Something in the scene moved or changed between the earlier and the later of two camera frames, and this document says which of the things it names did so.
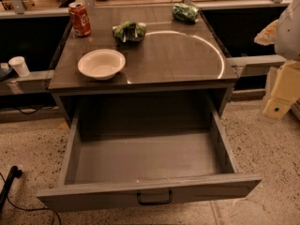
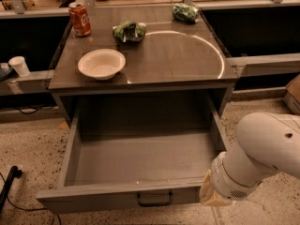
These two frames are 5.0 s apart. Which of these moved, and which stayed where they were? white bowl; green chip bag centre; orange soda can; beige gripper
Moved: beige gripper
Stayed: green chip bag centre; white bowl; orange soda can
